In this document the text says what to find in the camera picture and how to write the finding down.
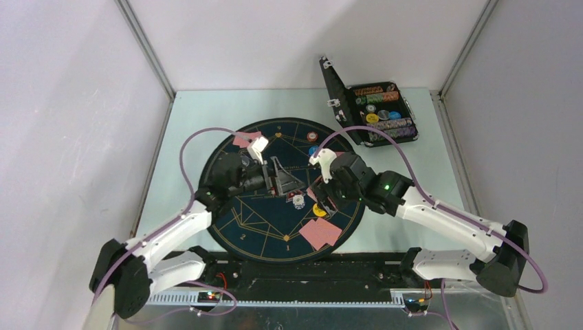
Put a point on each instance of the pink playing card deck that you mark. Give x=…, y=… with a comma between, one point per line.
x=312, y=193

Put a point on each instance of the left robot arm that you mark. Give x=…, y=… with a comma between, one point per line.
x=140, y=267

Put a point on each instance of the yellow button in case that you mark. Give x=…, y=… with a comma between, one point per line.
x=372, y=118

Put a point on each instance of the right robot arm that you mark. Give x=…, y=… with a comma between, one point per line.
x=492, y=254

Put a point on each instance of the blue button in case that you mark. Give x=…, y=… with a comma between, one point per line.
x=394, y=115

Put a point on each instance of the clear dealer button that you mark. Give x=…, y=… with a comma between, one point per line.
x=245, y=160

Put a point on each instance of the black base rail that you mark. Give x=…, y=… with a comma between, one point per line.
x=336, y=278

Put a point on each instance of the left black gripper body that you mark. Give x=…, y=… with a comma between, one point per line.
x=258, y=179

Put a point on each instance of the triangular all in marker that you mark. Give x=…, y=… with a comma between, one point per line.
x=290, y=196

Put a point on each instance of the yellow big blind button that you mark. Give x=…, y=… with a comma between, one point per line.
x=319, y=212

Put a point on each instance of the black poker chip case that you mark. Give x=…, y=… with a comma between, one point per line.
x=380, y=105

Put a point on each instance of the round dark poker mat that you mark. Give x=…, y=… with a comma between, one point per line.
x=264, y=228

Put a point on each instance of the blue white chip stack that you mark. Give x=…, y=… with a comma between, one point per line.
x=298, y=202

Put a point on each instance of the red poker chip stack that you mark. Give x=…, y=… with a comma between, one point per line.
x=312, y=136

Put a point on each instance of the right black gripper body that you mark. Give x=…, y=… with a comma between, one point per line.
x=340, y=195

